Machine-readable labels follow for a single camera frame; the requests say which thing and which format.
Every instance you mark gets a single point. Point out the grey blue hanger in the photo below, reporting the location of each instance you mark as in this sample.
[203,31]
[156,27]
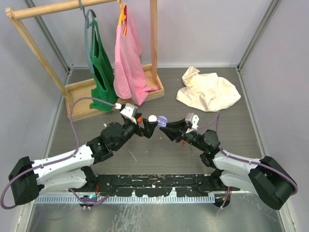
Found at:
[87,25]

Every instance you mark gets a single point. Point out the lilac earbud case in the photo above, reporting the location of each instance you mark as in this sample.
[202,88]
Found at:
[162,121]

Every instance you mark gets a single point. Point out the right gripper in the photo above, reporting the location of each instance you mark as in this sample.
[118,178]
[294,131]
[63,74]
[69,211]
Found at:
[174,133]

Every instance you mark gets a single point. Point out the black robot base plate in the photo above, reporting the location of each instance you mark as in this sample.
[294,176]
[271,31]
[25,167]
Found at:
[151,185]

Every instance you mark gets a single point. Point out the white earbud case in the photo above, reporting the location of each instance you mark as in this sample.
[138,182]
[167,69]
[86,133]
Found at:
[152,118]

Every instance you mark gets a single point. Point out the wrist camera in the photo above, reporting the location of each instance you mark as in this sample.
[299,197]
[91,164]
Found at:
[128,111]
[192,120]

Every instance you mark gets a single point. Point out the orange yellow hanger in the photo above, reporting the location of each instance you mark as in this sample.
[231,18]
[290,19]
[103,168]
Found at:
[122,17]

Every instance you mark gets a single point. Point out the green t-shirt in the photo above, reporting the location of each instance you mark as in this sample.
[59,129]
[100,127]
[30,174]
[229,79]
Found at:
[103,73]

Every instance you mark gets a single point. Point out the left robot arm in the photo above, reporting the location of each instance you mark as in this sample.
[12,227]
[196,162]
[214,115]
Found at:
[30,178]

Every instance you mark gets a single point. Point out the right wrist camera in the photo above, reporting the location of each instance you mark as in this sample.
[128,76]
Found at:
[192,120]

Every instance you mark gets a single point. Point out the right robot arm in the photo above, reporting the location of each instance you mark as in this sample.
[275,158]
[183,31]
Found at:
[263,177]

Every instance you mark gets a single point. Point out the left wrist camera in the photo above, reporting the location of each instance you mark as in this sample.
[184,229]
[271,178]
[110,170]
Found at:
[128,111]

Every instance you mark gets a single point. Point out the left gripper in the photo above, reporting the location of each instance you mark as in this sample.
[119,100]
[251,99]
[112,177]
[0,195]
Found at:
[148,126]

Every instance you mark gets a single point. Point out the pink t-shirt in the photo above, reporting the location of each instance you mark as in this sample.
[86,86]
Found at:
[130,81]

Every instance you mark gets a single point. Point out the cream satin cloth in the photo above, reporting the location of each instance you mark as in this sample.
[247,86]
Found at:
[207,92]

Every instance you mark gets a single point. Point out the slotted cable duct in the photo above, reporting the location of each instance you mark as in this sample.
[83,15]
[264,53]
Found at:
[70,199]

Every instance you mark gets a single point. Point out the wooden clothes rack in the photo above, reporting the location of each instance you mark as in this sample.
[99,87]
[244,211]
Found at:
[73,92]

